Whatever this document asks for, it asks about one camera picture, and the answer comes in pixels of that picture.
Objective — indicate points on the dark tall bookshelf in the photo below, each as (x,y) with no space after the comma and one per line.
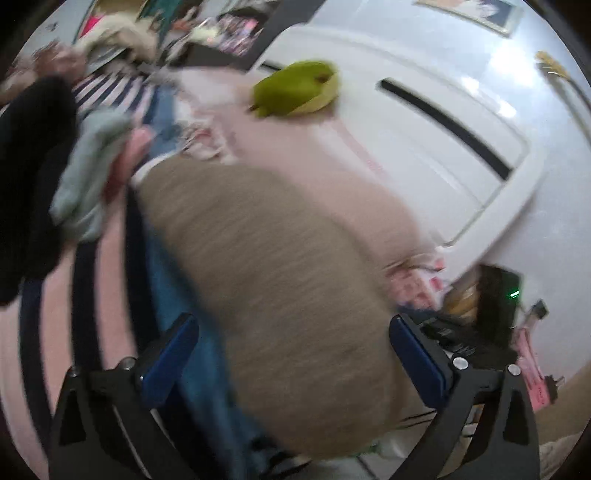
(291,14)

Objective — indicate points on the black device with green light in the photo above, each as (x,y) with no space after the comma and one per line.
(498,295)

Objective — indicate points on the green plush toy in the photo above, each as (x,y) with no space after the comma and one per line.
(291,90)

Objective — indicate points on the framed wall picture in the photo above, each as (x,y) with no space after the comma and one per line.
(471,11)

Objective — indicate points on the striped printed bed sheet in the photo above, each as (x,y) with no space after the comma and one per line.
(111,295)

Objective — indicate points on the white bed headboard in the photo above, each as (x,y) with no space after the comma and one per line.
(415,152)

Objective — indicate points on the pink paper packet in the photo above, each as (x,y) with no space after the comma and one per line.
(535,374)

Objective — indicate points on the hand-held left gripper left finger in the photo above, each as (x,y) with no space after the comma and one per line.
(170,356)

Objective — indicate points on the small pink cloth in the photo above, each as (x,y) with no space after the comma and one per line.
(131,152)

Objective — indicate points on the brown knitted sweater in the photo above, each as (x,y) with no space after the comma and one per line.
(277,300)

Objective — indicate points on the dark desk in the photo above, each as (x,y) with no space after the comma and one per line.
(217,55)

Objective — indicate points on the pile of pale bedding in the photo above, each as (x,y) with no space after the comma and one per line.
(122,34)

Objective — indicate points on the large pink pillow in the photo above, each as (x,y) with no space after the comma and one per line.
(323,152)

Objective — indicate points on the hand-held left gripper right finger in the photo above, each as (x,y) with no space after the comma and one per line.
(416,361)

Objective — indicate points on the light green cloth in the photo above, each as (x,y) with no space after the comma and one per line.
(87,180)

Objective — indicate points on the black cloth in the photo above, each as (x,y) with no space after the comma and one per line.
(32,184)

